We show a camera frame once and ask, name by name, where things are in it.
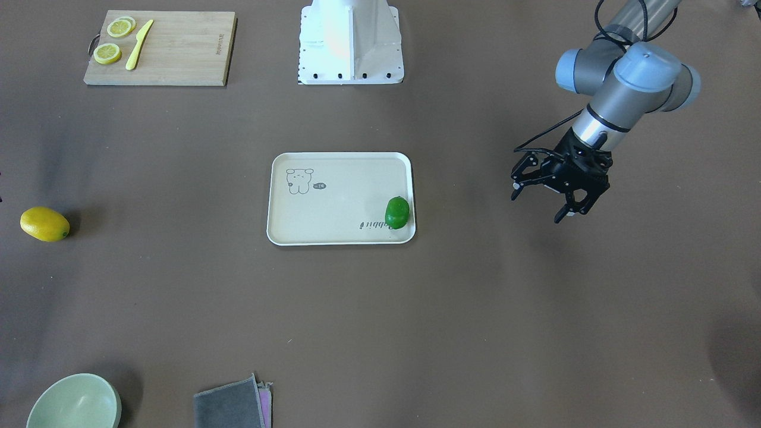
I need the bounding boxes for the green lime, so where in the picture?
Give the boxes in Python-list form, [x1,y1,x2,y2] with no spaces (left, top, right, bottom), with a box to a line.
[384,197,410,230]

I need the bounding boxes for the yellow plastic knife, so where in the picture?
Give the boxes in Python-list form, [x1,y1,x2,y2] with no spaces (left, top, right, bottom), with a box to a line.
[125,19,155,71]

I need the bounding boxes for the light green bowl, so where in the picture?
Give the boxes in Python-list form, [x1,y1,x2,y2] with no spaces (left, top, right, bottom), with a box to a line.
[26,373,122,427]

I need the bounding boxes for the yellow lemon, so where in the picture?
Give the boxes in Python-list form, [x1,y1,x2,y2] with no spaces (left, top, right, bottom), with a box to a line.
[20,206,70,242]

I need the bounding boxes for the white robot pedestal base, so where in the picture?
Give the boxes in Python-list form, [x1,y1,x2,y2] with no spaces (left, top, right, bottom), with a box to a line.
[297,1,405,85]

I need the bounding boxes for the beige rectangular tray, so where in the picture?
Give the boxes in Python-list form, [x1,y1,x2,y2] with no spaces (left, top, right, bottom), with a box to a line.
[266,152,417,246]

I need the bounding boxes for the bamboo cutting board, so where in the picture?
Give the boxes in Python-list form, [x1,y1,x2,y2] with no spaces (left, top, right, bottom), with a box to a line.
[83,9,237,86]

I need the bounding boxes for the grey folded cloth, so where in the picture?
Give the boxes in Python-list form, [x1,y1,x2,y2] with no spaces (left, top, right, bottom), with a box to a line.
[193,374,273,427]

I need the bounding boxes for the lemon slice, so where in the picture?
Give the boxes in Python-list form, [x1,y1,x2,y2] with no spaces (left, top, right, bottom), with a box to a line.
[92,43,122,65]
[106,16,136,39]

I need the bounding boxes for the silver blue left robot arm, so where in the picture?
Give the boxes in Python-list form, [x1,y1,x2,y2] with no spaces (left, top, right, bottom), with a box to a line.
[511,1,702,223]

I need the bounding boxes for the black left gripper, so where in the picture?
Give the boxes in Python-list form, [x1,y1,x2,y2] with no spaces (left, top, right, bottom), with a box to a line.
[511,130,612,224]

